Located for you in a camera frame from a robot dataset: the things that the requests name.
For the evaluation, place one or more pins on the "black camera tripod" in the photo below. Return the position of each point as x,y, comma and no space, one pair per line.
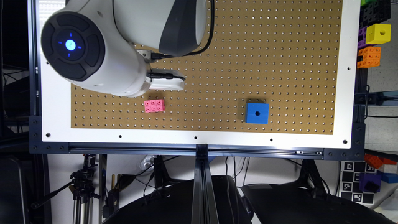
82,188

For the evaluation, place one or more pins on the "blue cube with hole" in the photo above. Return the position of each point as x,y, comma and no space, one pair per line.
256,112

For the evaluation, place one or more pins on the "black chair right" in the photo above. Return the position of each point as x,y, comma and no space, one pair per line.
282,204

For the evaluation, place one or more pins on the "yellow cube with hole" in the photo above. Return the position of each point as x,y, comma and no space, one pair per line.
378,34

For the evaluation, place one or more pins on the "black block stack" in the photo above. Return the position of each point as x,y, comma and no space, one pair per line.
375,13

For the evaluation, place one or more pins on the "red orange block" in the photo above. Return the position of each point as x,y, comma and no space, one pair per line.
376,162

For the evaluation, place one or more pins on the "black aluminium table frame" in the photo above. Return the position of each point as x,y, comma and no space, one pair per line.
354,153

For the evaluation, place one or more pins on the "dark purple cube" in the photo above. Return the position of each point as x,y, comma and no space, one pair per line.
370,182

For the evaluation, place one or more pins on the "brown pegboard with white frame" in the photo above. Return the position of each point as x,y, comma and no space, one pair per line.
297,56

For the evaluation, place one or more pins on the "pink block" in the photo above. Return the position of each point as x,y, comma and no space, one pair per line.
153,106

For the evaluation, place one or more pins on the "black chair left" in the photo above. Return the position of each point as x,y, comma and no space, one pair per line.
176,205

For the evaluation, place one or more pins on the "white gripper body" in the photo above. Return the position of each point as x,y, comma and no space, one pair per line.
161,79

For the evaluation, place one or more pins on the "blue block lower right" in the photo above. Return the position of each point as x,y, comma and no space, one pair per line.
389,178

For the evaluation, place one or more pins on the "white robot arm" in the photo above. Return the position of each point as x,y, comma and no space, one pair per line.
109,46

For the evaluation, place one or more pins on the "purple block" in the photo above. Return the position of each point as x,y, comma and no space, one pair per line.
362,38

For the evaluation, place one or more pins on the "black chair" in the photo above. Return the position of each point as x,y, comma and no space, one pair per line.
282,204
176,205

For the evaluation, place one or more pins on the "green block top corner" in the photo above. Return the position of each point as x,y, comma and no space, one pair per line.
366,2

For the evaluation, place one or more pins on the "fiducial marker board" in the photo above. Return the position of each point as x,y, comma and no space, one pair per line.
349,182

